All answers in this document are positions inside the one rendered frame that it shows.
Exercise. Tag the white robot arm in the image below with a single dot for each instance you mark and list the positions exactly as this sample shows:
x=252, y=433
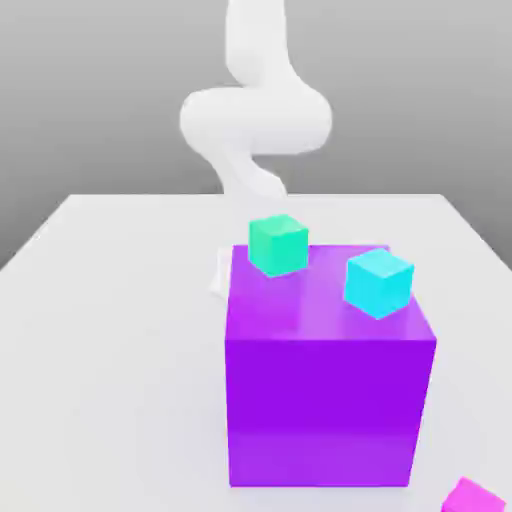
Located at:
x=256, y=120

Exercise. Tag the small green cube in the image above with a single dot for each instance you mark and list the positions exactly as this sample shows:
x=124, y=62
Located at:
x=278, y=248

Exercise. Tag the small cyan cube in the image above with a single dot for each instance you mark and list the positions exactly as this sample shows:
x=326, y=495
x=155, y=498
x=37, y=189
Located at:
x=378, y=284

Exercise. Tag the small magenta cube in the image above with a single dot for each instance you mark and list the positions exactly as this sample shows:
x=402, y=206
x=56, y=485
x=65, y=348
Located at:
x=472, y=498

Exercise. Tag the large purple box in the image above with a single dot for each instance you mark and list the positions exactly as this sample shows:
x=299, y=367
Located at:
x=324, y=400

